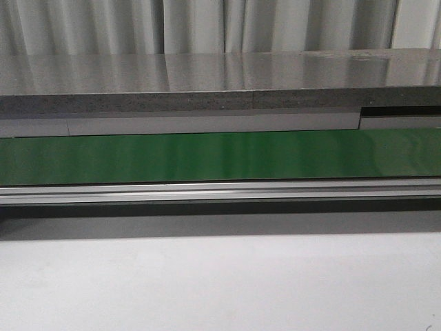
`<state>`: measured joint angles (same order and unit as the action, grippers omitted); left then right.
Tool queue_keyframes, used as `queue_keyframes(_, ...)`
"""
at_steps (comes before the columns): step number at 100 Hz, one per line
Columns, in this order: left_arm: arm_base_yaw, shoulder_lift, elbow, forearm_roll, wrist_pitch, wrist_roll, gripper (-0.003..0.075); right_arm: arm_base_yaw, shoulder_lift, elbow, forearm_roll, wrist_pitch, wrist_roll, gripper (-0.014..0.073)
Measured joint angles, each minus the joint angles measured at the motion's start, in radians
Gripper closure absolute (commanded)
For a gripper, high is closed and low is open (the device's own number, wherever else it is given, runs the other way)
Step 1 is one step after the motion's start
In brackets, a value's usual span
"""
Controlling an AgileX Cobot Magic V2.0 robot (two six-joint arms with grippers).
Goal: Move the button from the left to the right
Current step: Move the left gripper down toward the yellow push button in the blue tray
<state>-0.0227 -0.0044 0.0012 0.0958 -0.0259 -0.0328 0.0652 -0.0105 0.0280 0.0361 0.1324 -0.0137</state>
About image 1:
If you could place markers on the aluminium conveyor frame rail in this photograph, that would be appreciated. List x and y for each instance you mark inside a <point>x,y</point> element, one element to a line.
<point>220,191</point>

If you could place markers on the green conveyor belt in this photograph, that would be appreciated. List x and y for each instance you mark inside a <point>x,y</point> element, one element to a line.
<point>321,154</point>

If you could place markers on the white pleated curtain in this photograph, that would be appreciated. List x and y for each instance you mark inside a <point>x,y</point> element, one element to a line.
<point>171,27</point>

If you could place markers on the grey stone counter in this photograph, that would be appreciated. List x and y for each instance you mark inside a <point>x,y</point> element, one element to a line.
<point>82,95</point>

